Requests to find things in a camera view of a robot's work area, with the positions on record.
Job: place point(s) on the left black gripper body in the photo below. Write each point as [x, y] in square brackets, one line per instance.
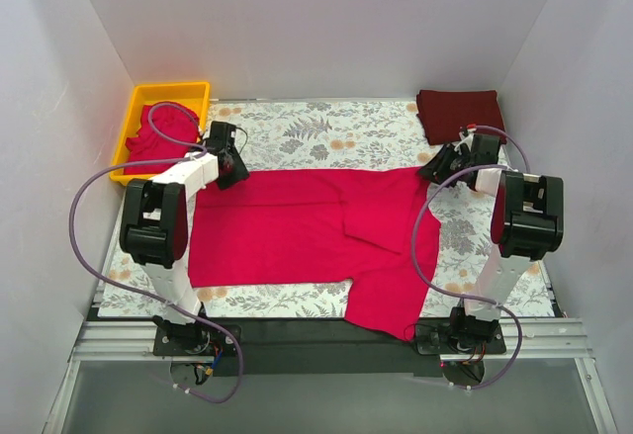
[232, 170]

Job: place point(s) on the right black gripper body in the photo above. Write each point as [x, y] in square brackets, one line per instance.
[440, 167]

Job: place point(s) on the bright red t-shirt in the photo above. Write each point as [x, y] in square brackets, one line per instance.
[322, 226]

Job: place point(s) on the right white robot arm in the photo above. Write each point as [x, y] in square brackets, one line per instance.
[527, 223]

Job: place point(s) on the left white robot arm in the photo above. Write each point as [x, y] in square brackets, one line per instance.
[155, 222]

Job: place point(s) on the floral patterned table mat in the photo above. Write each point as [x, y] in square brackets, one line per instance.
[374, 135]

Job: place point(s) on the folded dark red t-shirt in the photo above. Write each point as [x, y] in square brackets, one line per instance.
[444, 113]

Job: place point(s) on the yellow plastic bin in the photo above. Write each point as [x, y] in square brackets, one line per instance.
[163, 120]

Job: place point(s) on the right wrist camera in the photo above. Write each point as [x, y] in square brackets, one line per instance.
[466, 135]

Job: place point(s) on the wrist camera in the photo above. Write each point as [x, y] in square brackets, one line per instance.
[203, 138]
[466, 135]

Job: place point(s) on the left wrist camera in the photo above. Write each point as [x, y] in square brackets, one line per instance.
[203, 138]

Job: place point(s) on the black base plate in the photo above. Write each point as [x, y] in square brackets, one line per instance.
[302, 346]

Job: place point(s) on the aluminium rail frame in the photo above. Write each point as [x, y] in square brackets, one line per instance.
[324, 376]

